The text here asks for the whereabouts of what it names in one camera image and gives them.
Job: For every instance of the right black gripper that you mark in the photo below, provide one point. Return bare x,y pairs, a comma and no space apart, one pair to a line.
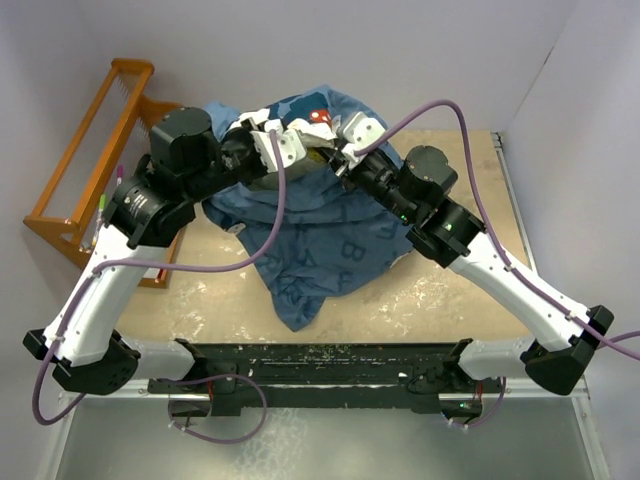
340,165

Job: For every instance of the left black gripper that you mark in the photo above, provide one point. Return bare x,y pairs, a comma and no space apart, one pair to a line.
245,136

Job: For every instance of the white quilted pillow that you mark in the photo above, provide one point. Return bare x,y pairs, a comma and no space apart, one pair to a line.
313,135

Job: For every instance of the blue cartoon print pillowcase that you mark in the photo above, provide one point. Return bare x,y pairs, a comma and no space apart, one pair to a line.
332,241

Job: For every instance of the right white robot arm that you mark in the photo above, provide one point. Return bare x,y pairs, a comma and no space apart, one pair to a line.
562,340

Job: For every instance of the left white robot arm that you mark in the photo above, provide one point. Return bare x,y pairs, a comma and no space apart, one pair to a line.
186,164

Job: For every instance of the pink marker pen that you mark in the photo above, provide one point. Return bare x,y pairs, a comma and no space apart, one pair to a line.
119,175

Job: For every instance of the red white box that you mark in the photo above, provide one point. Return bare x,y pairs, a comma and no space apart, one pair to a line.
160,274

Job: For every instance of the green marker pen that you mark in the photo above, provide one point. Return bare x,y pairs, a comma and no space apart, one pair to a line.
99,219

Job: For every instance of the orange wooden rack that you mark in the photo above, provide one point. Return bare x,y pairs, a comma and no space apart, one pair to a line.
113,131

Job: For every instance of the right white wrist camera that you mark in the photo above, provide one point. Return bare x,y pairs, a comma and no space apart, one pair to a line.
361,130

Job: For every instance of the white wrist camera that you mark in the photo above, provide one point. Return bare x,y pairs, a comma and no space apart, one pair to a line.
278,148
361,130

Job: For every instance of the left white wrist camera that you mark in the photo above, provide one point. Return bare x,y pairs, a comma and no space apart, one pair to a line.
278,148

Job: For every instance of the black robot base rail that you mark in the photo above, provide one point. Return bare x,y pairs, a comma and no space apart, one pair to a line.
420,377

